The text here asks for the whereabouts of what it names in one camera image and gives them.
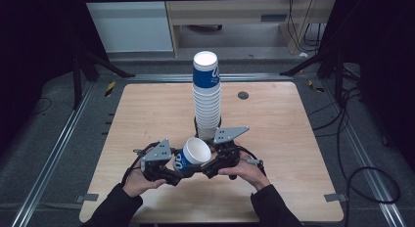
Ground yellow black warning tape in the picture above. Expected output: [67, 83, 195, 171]
[307, 79, 326, 94]
[104, 80, 117, 98]

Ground white cabinet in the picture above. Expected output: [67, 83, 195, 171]
[85, 0, 174, 54]

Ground grey table bracket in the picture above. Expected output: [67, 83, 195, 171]
[74, 193, 100, 204]
[323, 193, 348, 203]

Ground aluminium cross rail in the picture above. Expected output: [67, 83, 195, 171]
[128, 72, 297, 83]

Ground aluminium floor rail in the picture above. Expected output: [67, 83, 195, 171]
[10, 81, 96, 227]
[321, 79, 409, 227]

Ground thin black floor cable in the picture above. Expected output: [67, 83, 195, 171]
[31, 96, 54, 116]

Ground left hand-held gripper black cable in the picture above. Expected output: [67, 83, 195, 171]
[120, 141, 161, 186]

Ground black cables under desk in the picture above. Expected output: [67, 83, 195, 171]
[287, 0, 327, 54]

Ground light wooden desk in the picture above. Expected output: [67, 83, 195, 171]
[165, 0, 337, 57]

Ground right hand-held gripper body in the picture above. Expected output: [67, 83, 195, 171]
[210, 125, 251, 171]

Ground stack of white paper cups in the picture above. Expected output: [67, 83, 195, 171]
[192, 50, 223, 142]

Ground black metal stand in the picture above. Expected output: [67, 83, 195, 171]
[71, 47, 136, 110]
[279, 47, 361, 108]

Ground right hand-held gripper black cable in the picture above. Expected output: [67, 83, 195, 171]
[239, 146, 267, 176]

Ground person's right hand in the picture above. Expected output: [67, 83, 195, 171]
[217, 150, 262, 192]

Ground blue and white paper cup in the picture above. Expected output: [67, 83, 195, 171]
[172, 137, 212, 173]

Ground hand-held gripper black cable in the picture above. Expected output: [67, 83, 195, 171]
[120, 141, 161, 186]
[239, 146, 267, 176]

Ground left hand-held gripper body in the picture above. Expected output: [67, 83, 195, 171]
[140, 138, 184, 187]

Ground person's left hand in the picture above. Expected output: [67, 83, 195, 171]
[121, 160, 167, 199]

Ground thick black floor cable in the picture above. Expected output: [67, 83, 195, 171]
[307, 88, 401, 227]

